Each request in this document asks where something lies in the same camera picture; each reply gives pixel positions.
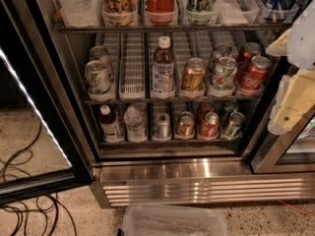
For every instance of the clear water bottle top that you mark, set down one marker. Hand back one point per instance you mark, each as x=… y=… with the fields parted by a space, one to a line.
x=80 y=13

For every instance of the brown tea bottle middle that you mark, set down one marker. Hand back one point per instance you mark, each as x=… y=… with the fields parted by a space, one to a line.
x=163 y=69

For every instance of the green can front bottom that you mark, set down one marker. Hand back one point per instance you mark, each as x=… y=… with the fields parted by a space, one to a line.
x=232 y=125

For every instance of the brown tea bottle bottom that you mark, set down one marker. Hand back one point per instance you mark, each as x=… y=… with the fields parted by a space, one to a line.
x=110 y=125

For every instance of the empty white shelf tray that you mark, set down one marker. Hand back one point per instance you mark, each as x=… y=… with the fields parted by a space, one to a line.
x=132 y=67

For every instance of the gold can bottom shelf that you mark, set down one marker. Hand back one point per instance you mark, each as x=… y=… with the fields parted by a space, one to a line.
x=185 y=124

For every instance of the red coke can top shelf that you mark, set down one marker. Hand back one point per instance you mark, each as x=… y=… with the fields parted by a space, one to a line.
x=160 y=12

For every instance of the stainless steel fridge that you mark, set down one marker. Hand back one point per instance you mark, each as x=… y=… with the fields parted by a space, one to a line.
x=255 y=166

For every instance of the open glass fridge door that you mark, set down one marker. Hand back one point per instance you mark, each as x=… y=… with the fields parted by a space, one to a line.
x=49 y=156

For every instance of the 7up can rear left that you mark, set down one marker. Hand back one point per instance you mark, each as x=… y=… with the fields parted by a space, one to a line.
x=100 y=53

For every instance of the brown tea bottle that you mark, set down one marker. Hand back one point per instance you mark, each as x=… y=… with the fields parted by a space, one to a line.
x=110 y=125
x=163 y=69

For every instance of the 7up can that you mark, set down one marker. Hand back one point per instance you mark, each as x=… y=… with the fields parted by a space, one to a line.
x=98 y=80
x=100 y=53

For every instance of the red coke can rear bottom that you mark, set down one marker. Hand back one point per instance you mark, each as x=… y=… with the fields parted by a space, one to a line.
x=203 y=108

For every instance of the gold can shelf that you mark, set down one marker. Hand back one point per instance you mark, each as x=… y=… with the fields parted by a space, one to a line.
x=193 y=75
x=185 y=124

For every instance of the white green can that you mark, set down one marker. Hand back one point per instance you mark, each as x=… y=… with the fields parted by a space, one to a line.
x=224 y=73
x=220 y=51

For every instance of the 7up can front left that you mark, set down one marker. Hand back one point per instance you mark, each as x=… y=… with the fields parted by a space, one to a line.
x=98 y=80

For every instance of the orange LaCroix can top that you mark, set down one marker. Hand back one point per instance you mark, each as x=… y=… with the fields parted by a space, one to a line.
x=118 y=12

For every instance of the red coke can front middle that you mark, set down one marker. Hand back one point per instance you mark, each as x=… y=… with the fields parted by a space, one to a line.
x=255 y=73

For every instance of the white green can front right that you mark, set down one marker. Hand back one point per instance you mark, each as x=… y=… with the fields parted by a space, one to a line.
x=224 y=73

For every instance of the clear plastic bin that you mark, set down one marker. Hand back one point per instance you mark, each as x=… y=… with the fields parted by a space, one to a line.
x=154 y=220

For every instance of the gold can middle shelf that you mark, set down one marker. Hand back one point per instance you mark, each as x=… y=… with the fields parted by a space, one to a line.
x=193 y=75

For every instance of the green can rear bottom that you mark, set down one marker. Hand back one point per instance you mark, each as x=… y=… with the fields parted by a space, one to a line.
x=227 y=108

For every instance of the white green can rear right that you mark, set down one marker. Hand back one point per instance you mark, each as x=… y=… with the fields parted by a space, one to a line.
x=220 y=51

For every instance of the red coke can front bottom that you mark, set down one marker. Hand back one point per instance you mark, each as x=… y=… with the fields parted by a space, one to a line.
x=210 y=125

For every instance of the clear water bottle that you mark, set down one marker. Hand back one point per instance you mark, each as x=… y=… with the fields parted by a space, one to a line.
x=80 y=13
x=133 y=119

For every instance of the clear water bottle bottom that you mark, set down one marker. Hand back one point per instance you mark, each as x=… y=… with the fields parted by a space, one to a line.
x=133 y=119

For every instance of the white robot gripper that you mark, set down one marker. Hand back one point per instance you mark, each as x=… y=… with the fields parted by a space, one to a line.
x=303 y=39

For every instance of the silver can bottom shelf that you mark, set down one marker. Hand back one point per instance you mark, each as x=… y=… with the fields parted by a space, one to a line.
x=163 y=126

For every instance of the red coke can rear middle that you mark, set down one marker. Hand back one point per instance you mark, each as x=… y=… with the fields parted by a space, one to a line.
x=246 y=53

